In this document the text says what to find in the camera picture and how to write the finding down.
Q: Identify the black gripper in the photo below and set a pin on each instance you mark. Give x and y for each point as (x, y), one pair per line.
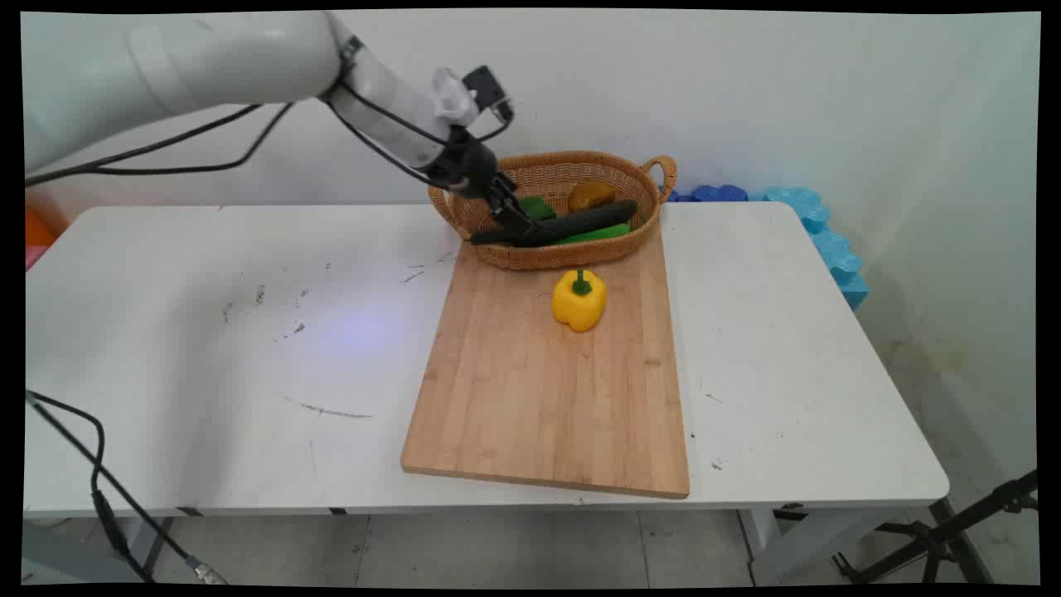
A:
(464, 166)

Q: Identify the dark green cucumber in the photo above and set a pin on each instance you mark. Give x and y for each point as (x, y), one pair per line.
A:
(588, 220)

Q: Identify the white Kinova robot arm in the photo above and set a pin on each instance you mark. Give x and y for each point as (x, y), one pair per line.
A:
(207, 58)

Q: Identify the green bell pepper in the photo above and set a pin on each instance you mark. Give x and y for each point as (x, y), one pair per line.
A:
(539, 207)

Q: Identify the brown potato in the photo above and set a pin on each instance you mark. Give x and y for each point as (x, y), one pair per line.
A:
(590, 196)

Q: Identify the woven wicker basket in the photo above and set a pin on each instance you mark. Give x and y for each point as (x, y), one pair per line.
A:
(580, 170)

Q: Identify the light green chili pepper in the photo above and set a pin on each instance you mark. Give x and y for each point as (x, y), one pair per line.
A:
(601, 234)

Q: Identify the yellow bell pepper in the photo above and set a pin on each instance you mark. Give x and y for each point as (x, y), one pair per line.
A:
(578, 303)

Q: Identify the wooden cutting board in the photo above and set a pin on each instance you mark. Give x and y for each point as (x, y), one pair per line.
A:
(539, 390)

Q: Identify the dark blue foam mat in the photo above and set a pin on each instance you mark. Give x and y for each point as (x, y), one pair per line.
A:
(717, 193)

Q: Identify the light blue foam mat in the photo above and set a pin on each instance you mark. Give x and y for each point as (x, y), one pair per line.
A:
(833, 249)

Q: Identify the slanted white table leg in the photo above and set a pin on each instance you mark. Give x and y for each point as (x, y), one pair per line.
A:
(804, 543)

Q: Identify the orange block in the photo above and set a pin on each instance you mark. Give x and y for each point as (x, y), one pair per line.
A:
(37, 225)

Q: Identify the pink block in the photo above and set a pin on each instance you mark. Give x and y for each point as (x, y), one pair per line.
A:
(35, 255)

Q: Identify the black tripod stand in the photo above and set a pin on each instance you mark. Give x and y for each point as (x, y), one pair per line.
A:
(937, 539)

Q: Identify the grey table leg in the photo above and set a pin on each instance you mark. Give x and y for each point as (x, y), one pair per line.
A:
(91, 547)

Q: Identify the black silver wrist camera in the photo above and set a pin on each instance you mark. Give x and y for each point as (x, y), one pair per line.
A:
(487, 86)

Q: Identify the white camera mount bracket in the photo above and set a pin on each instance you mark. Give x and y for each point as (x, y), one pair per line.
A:
(452, 95)

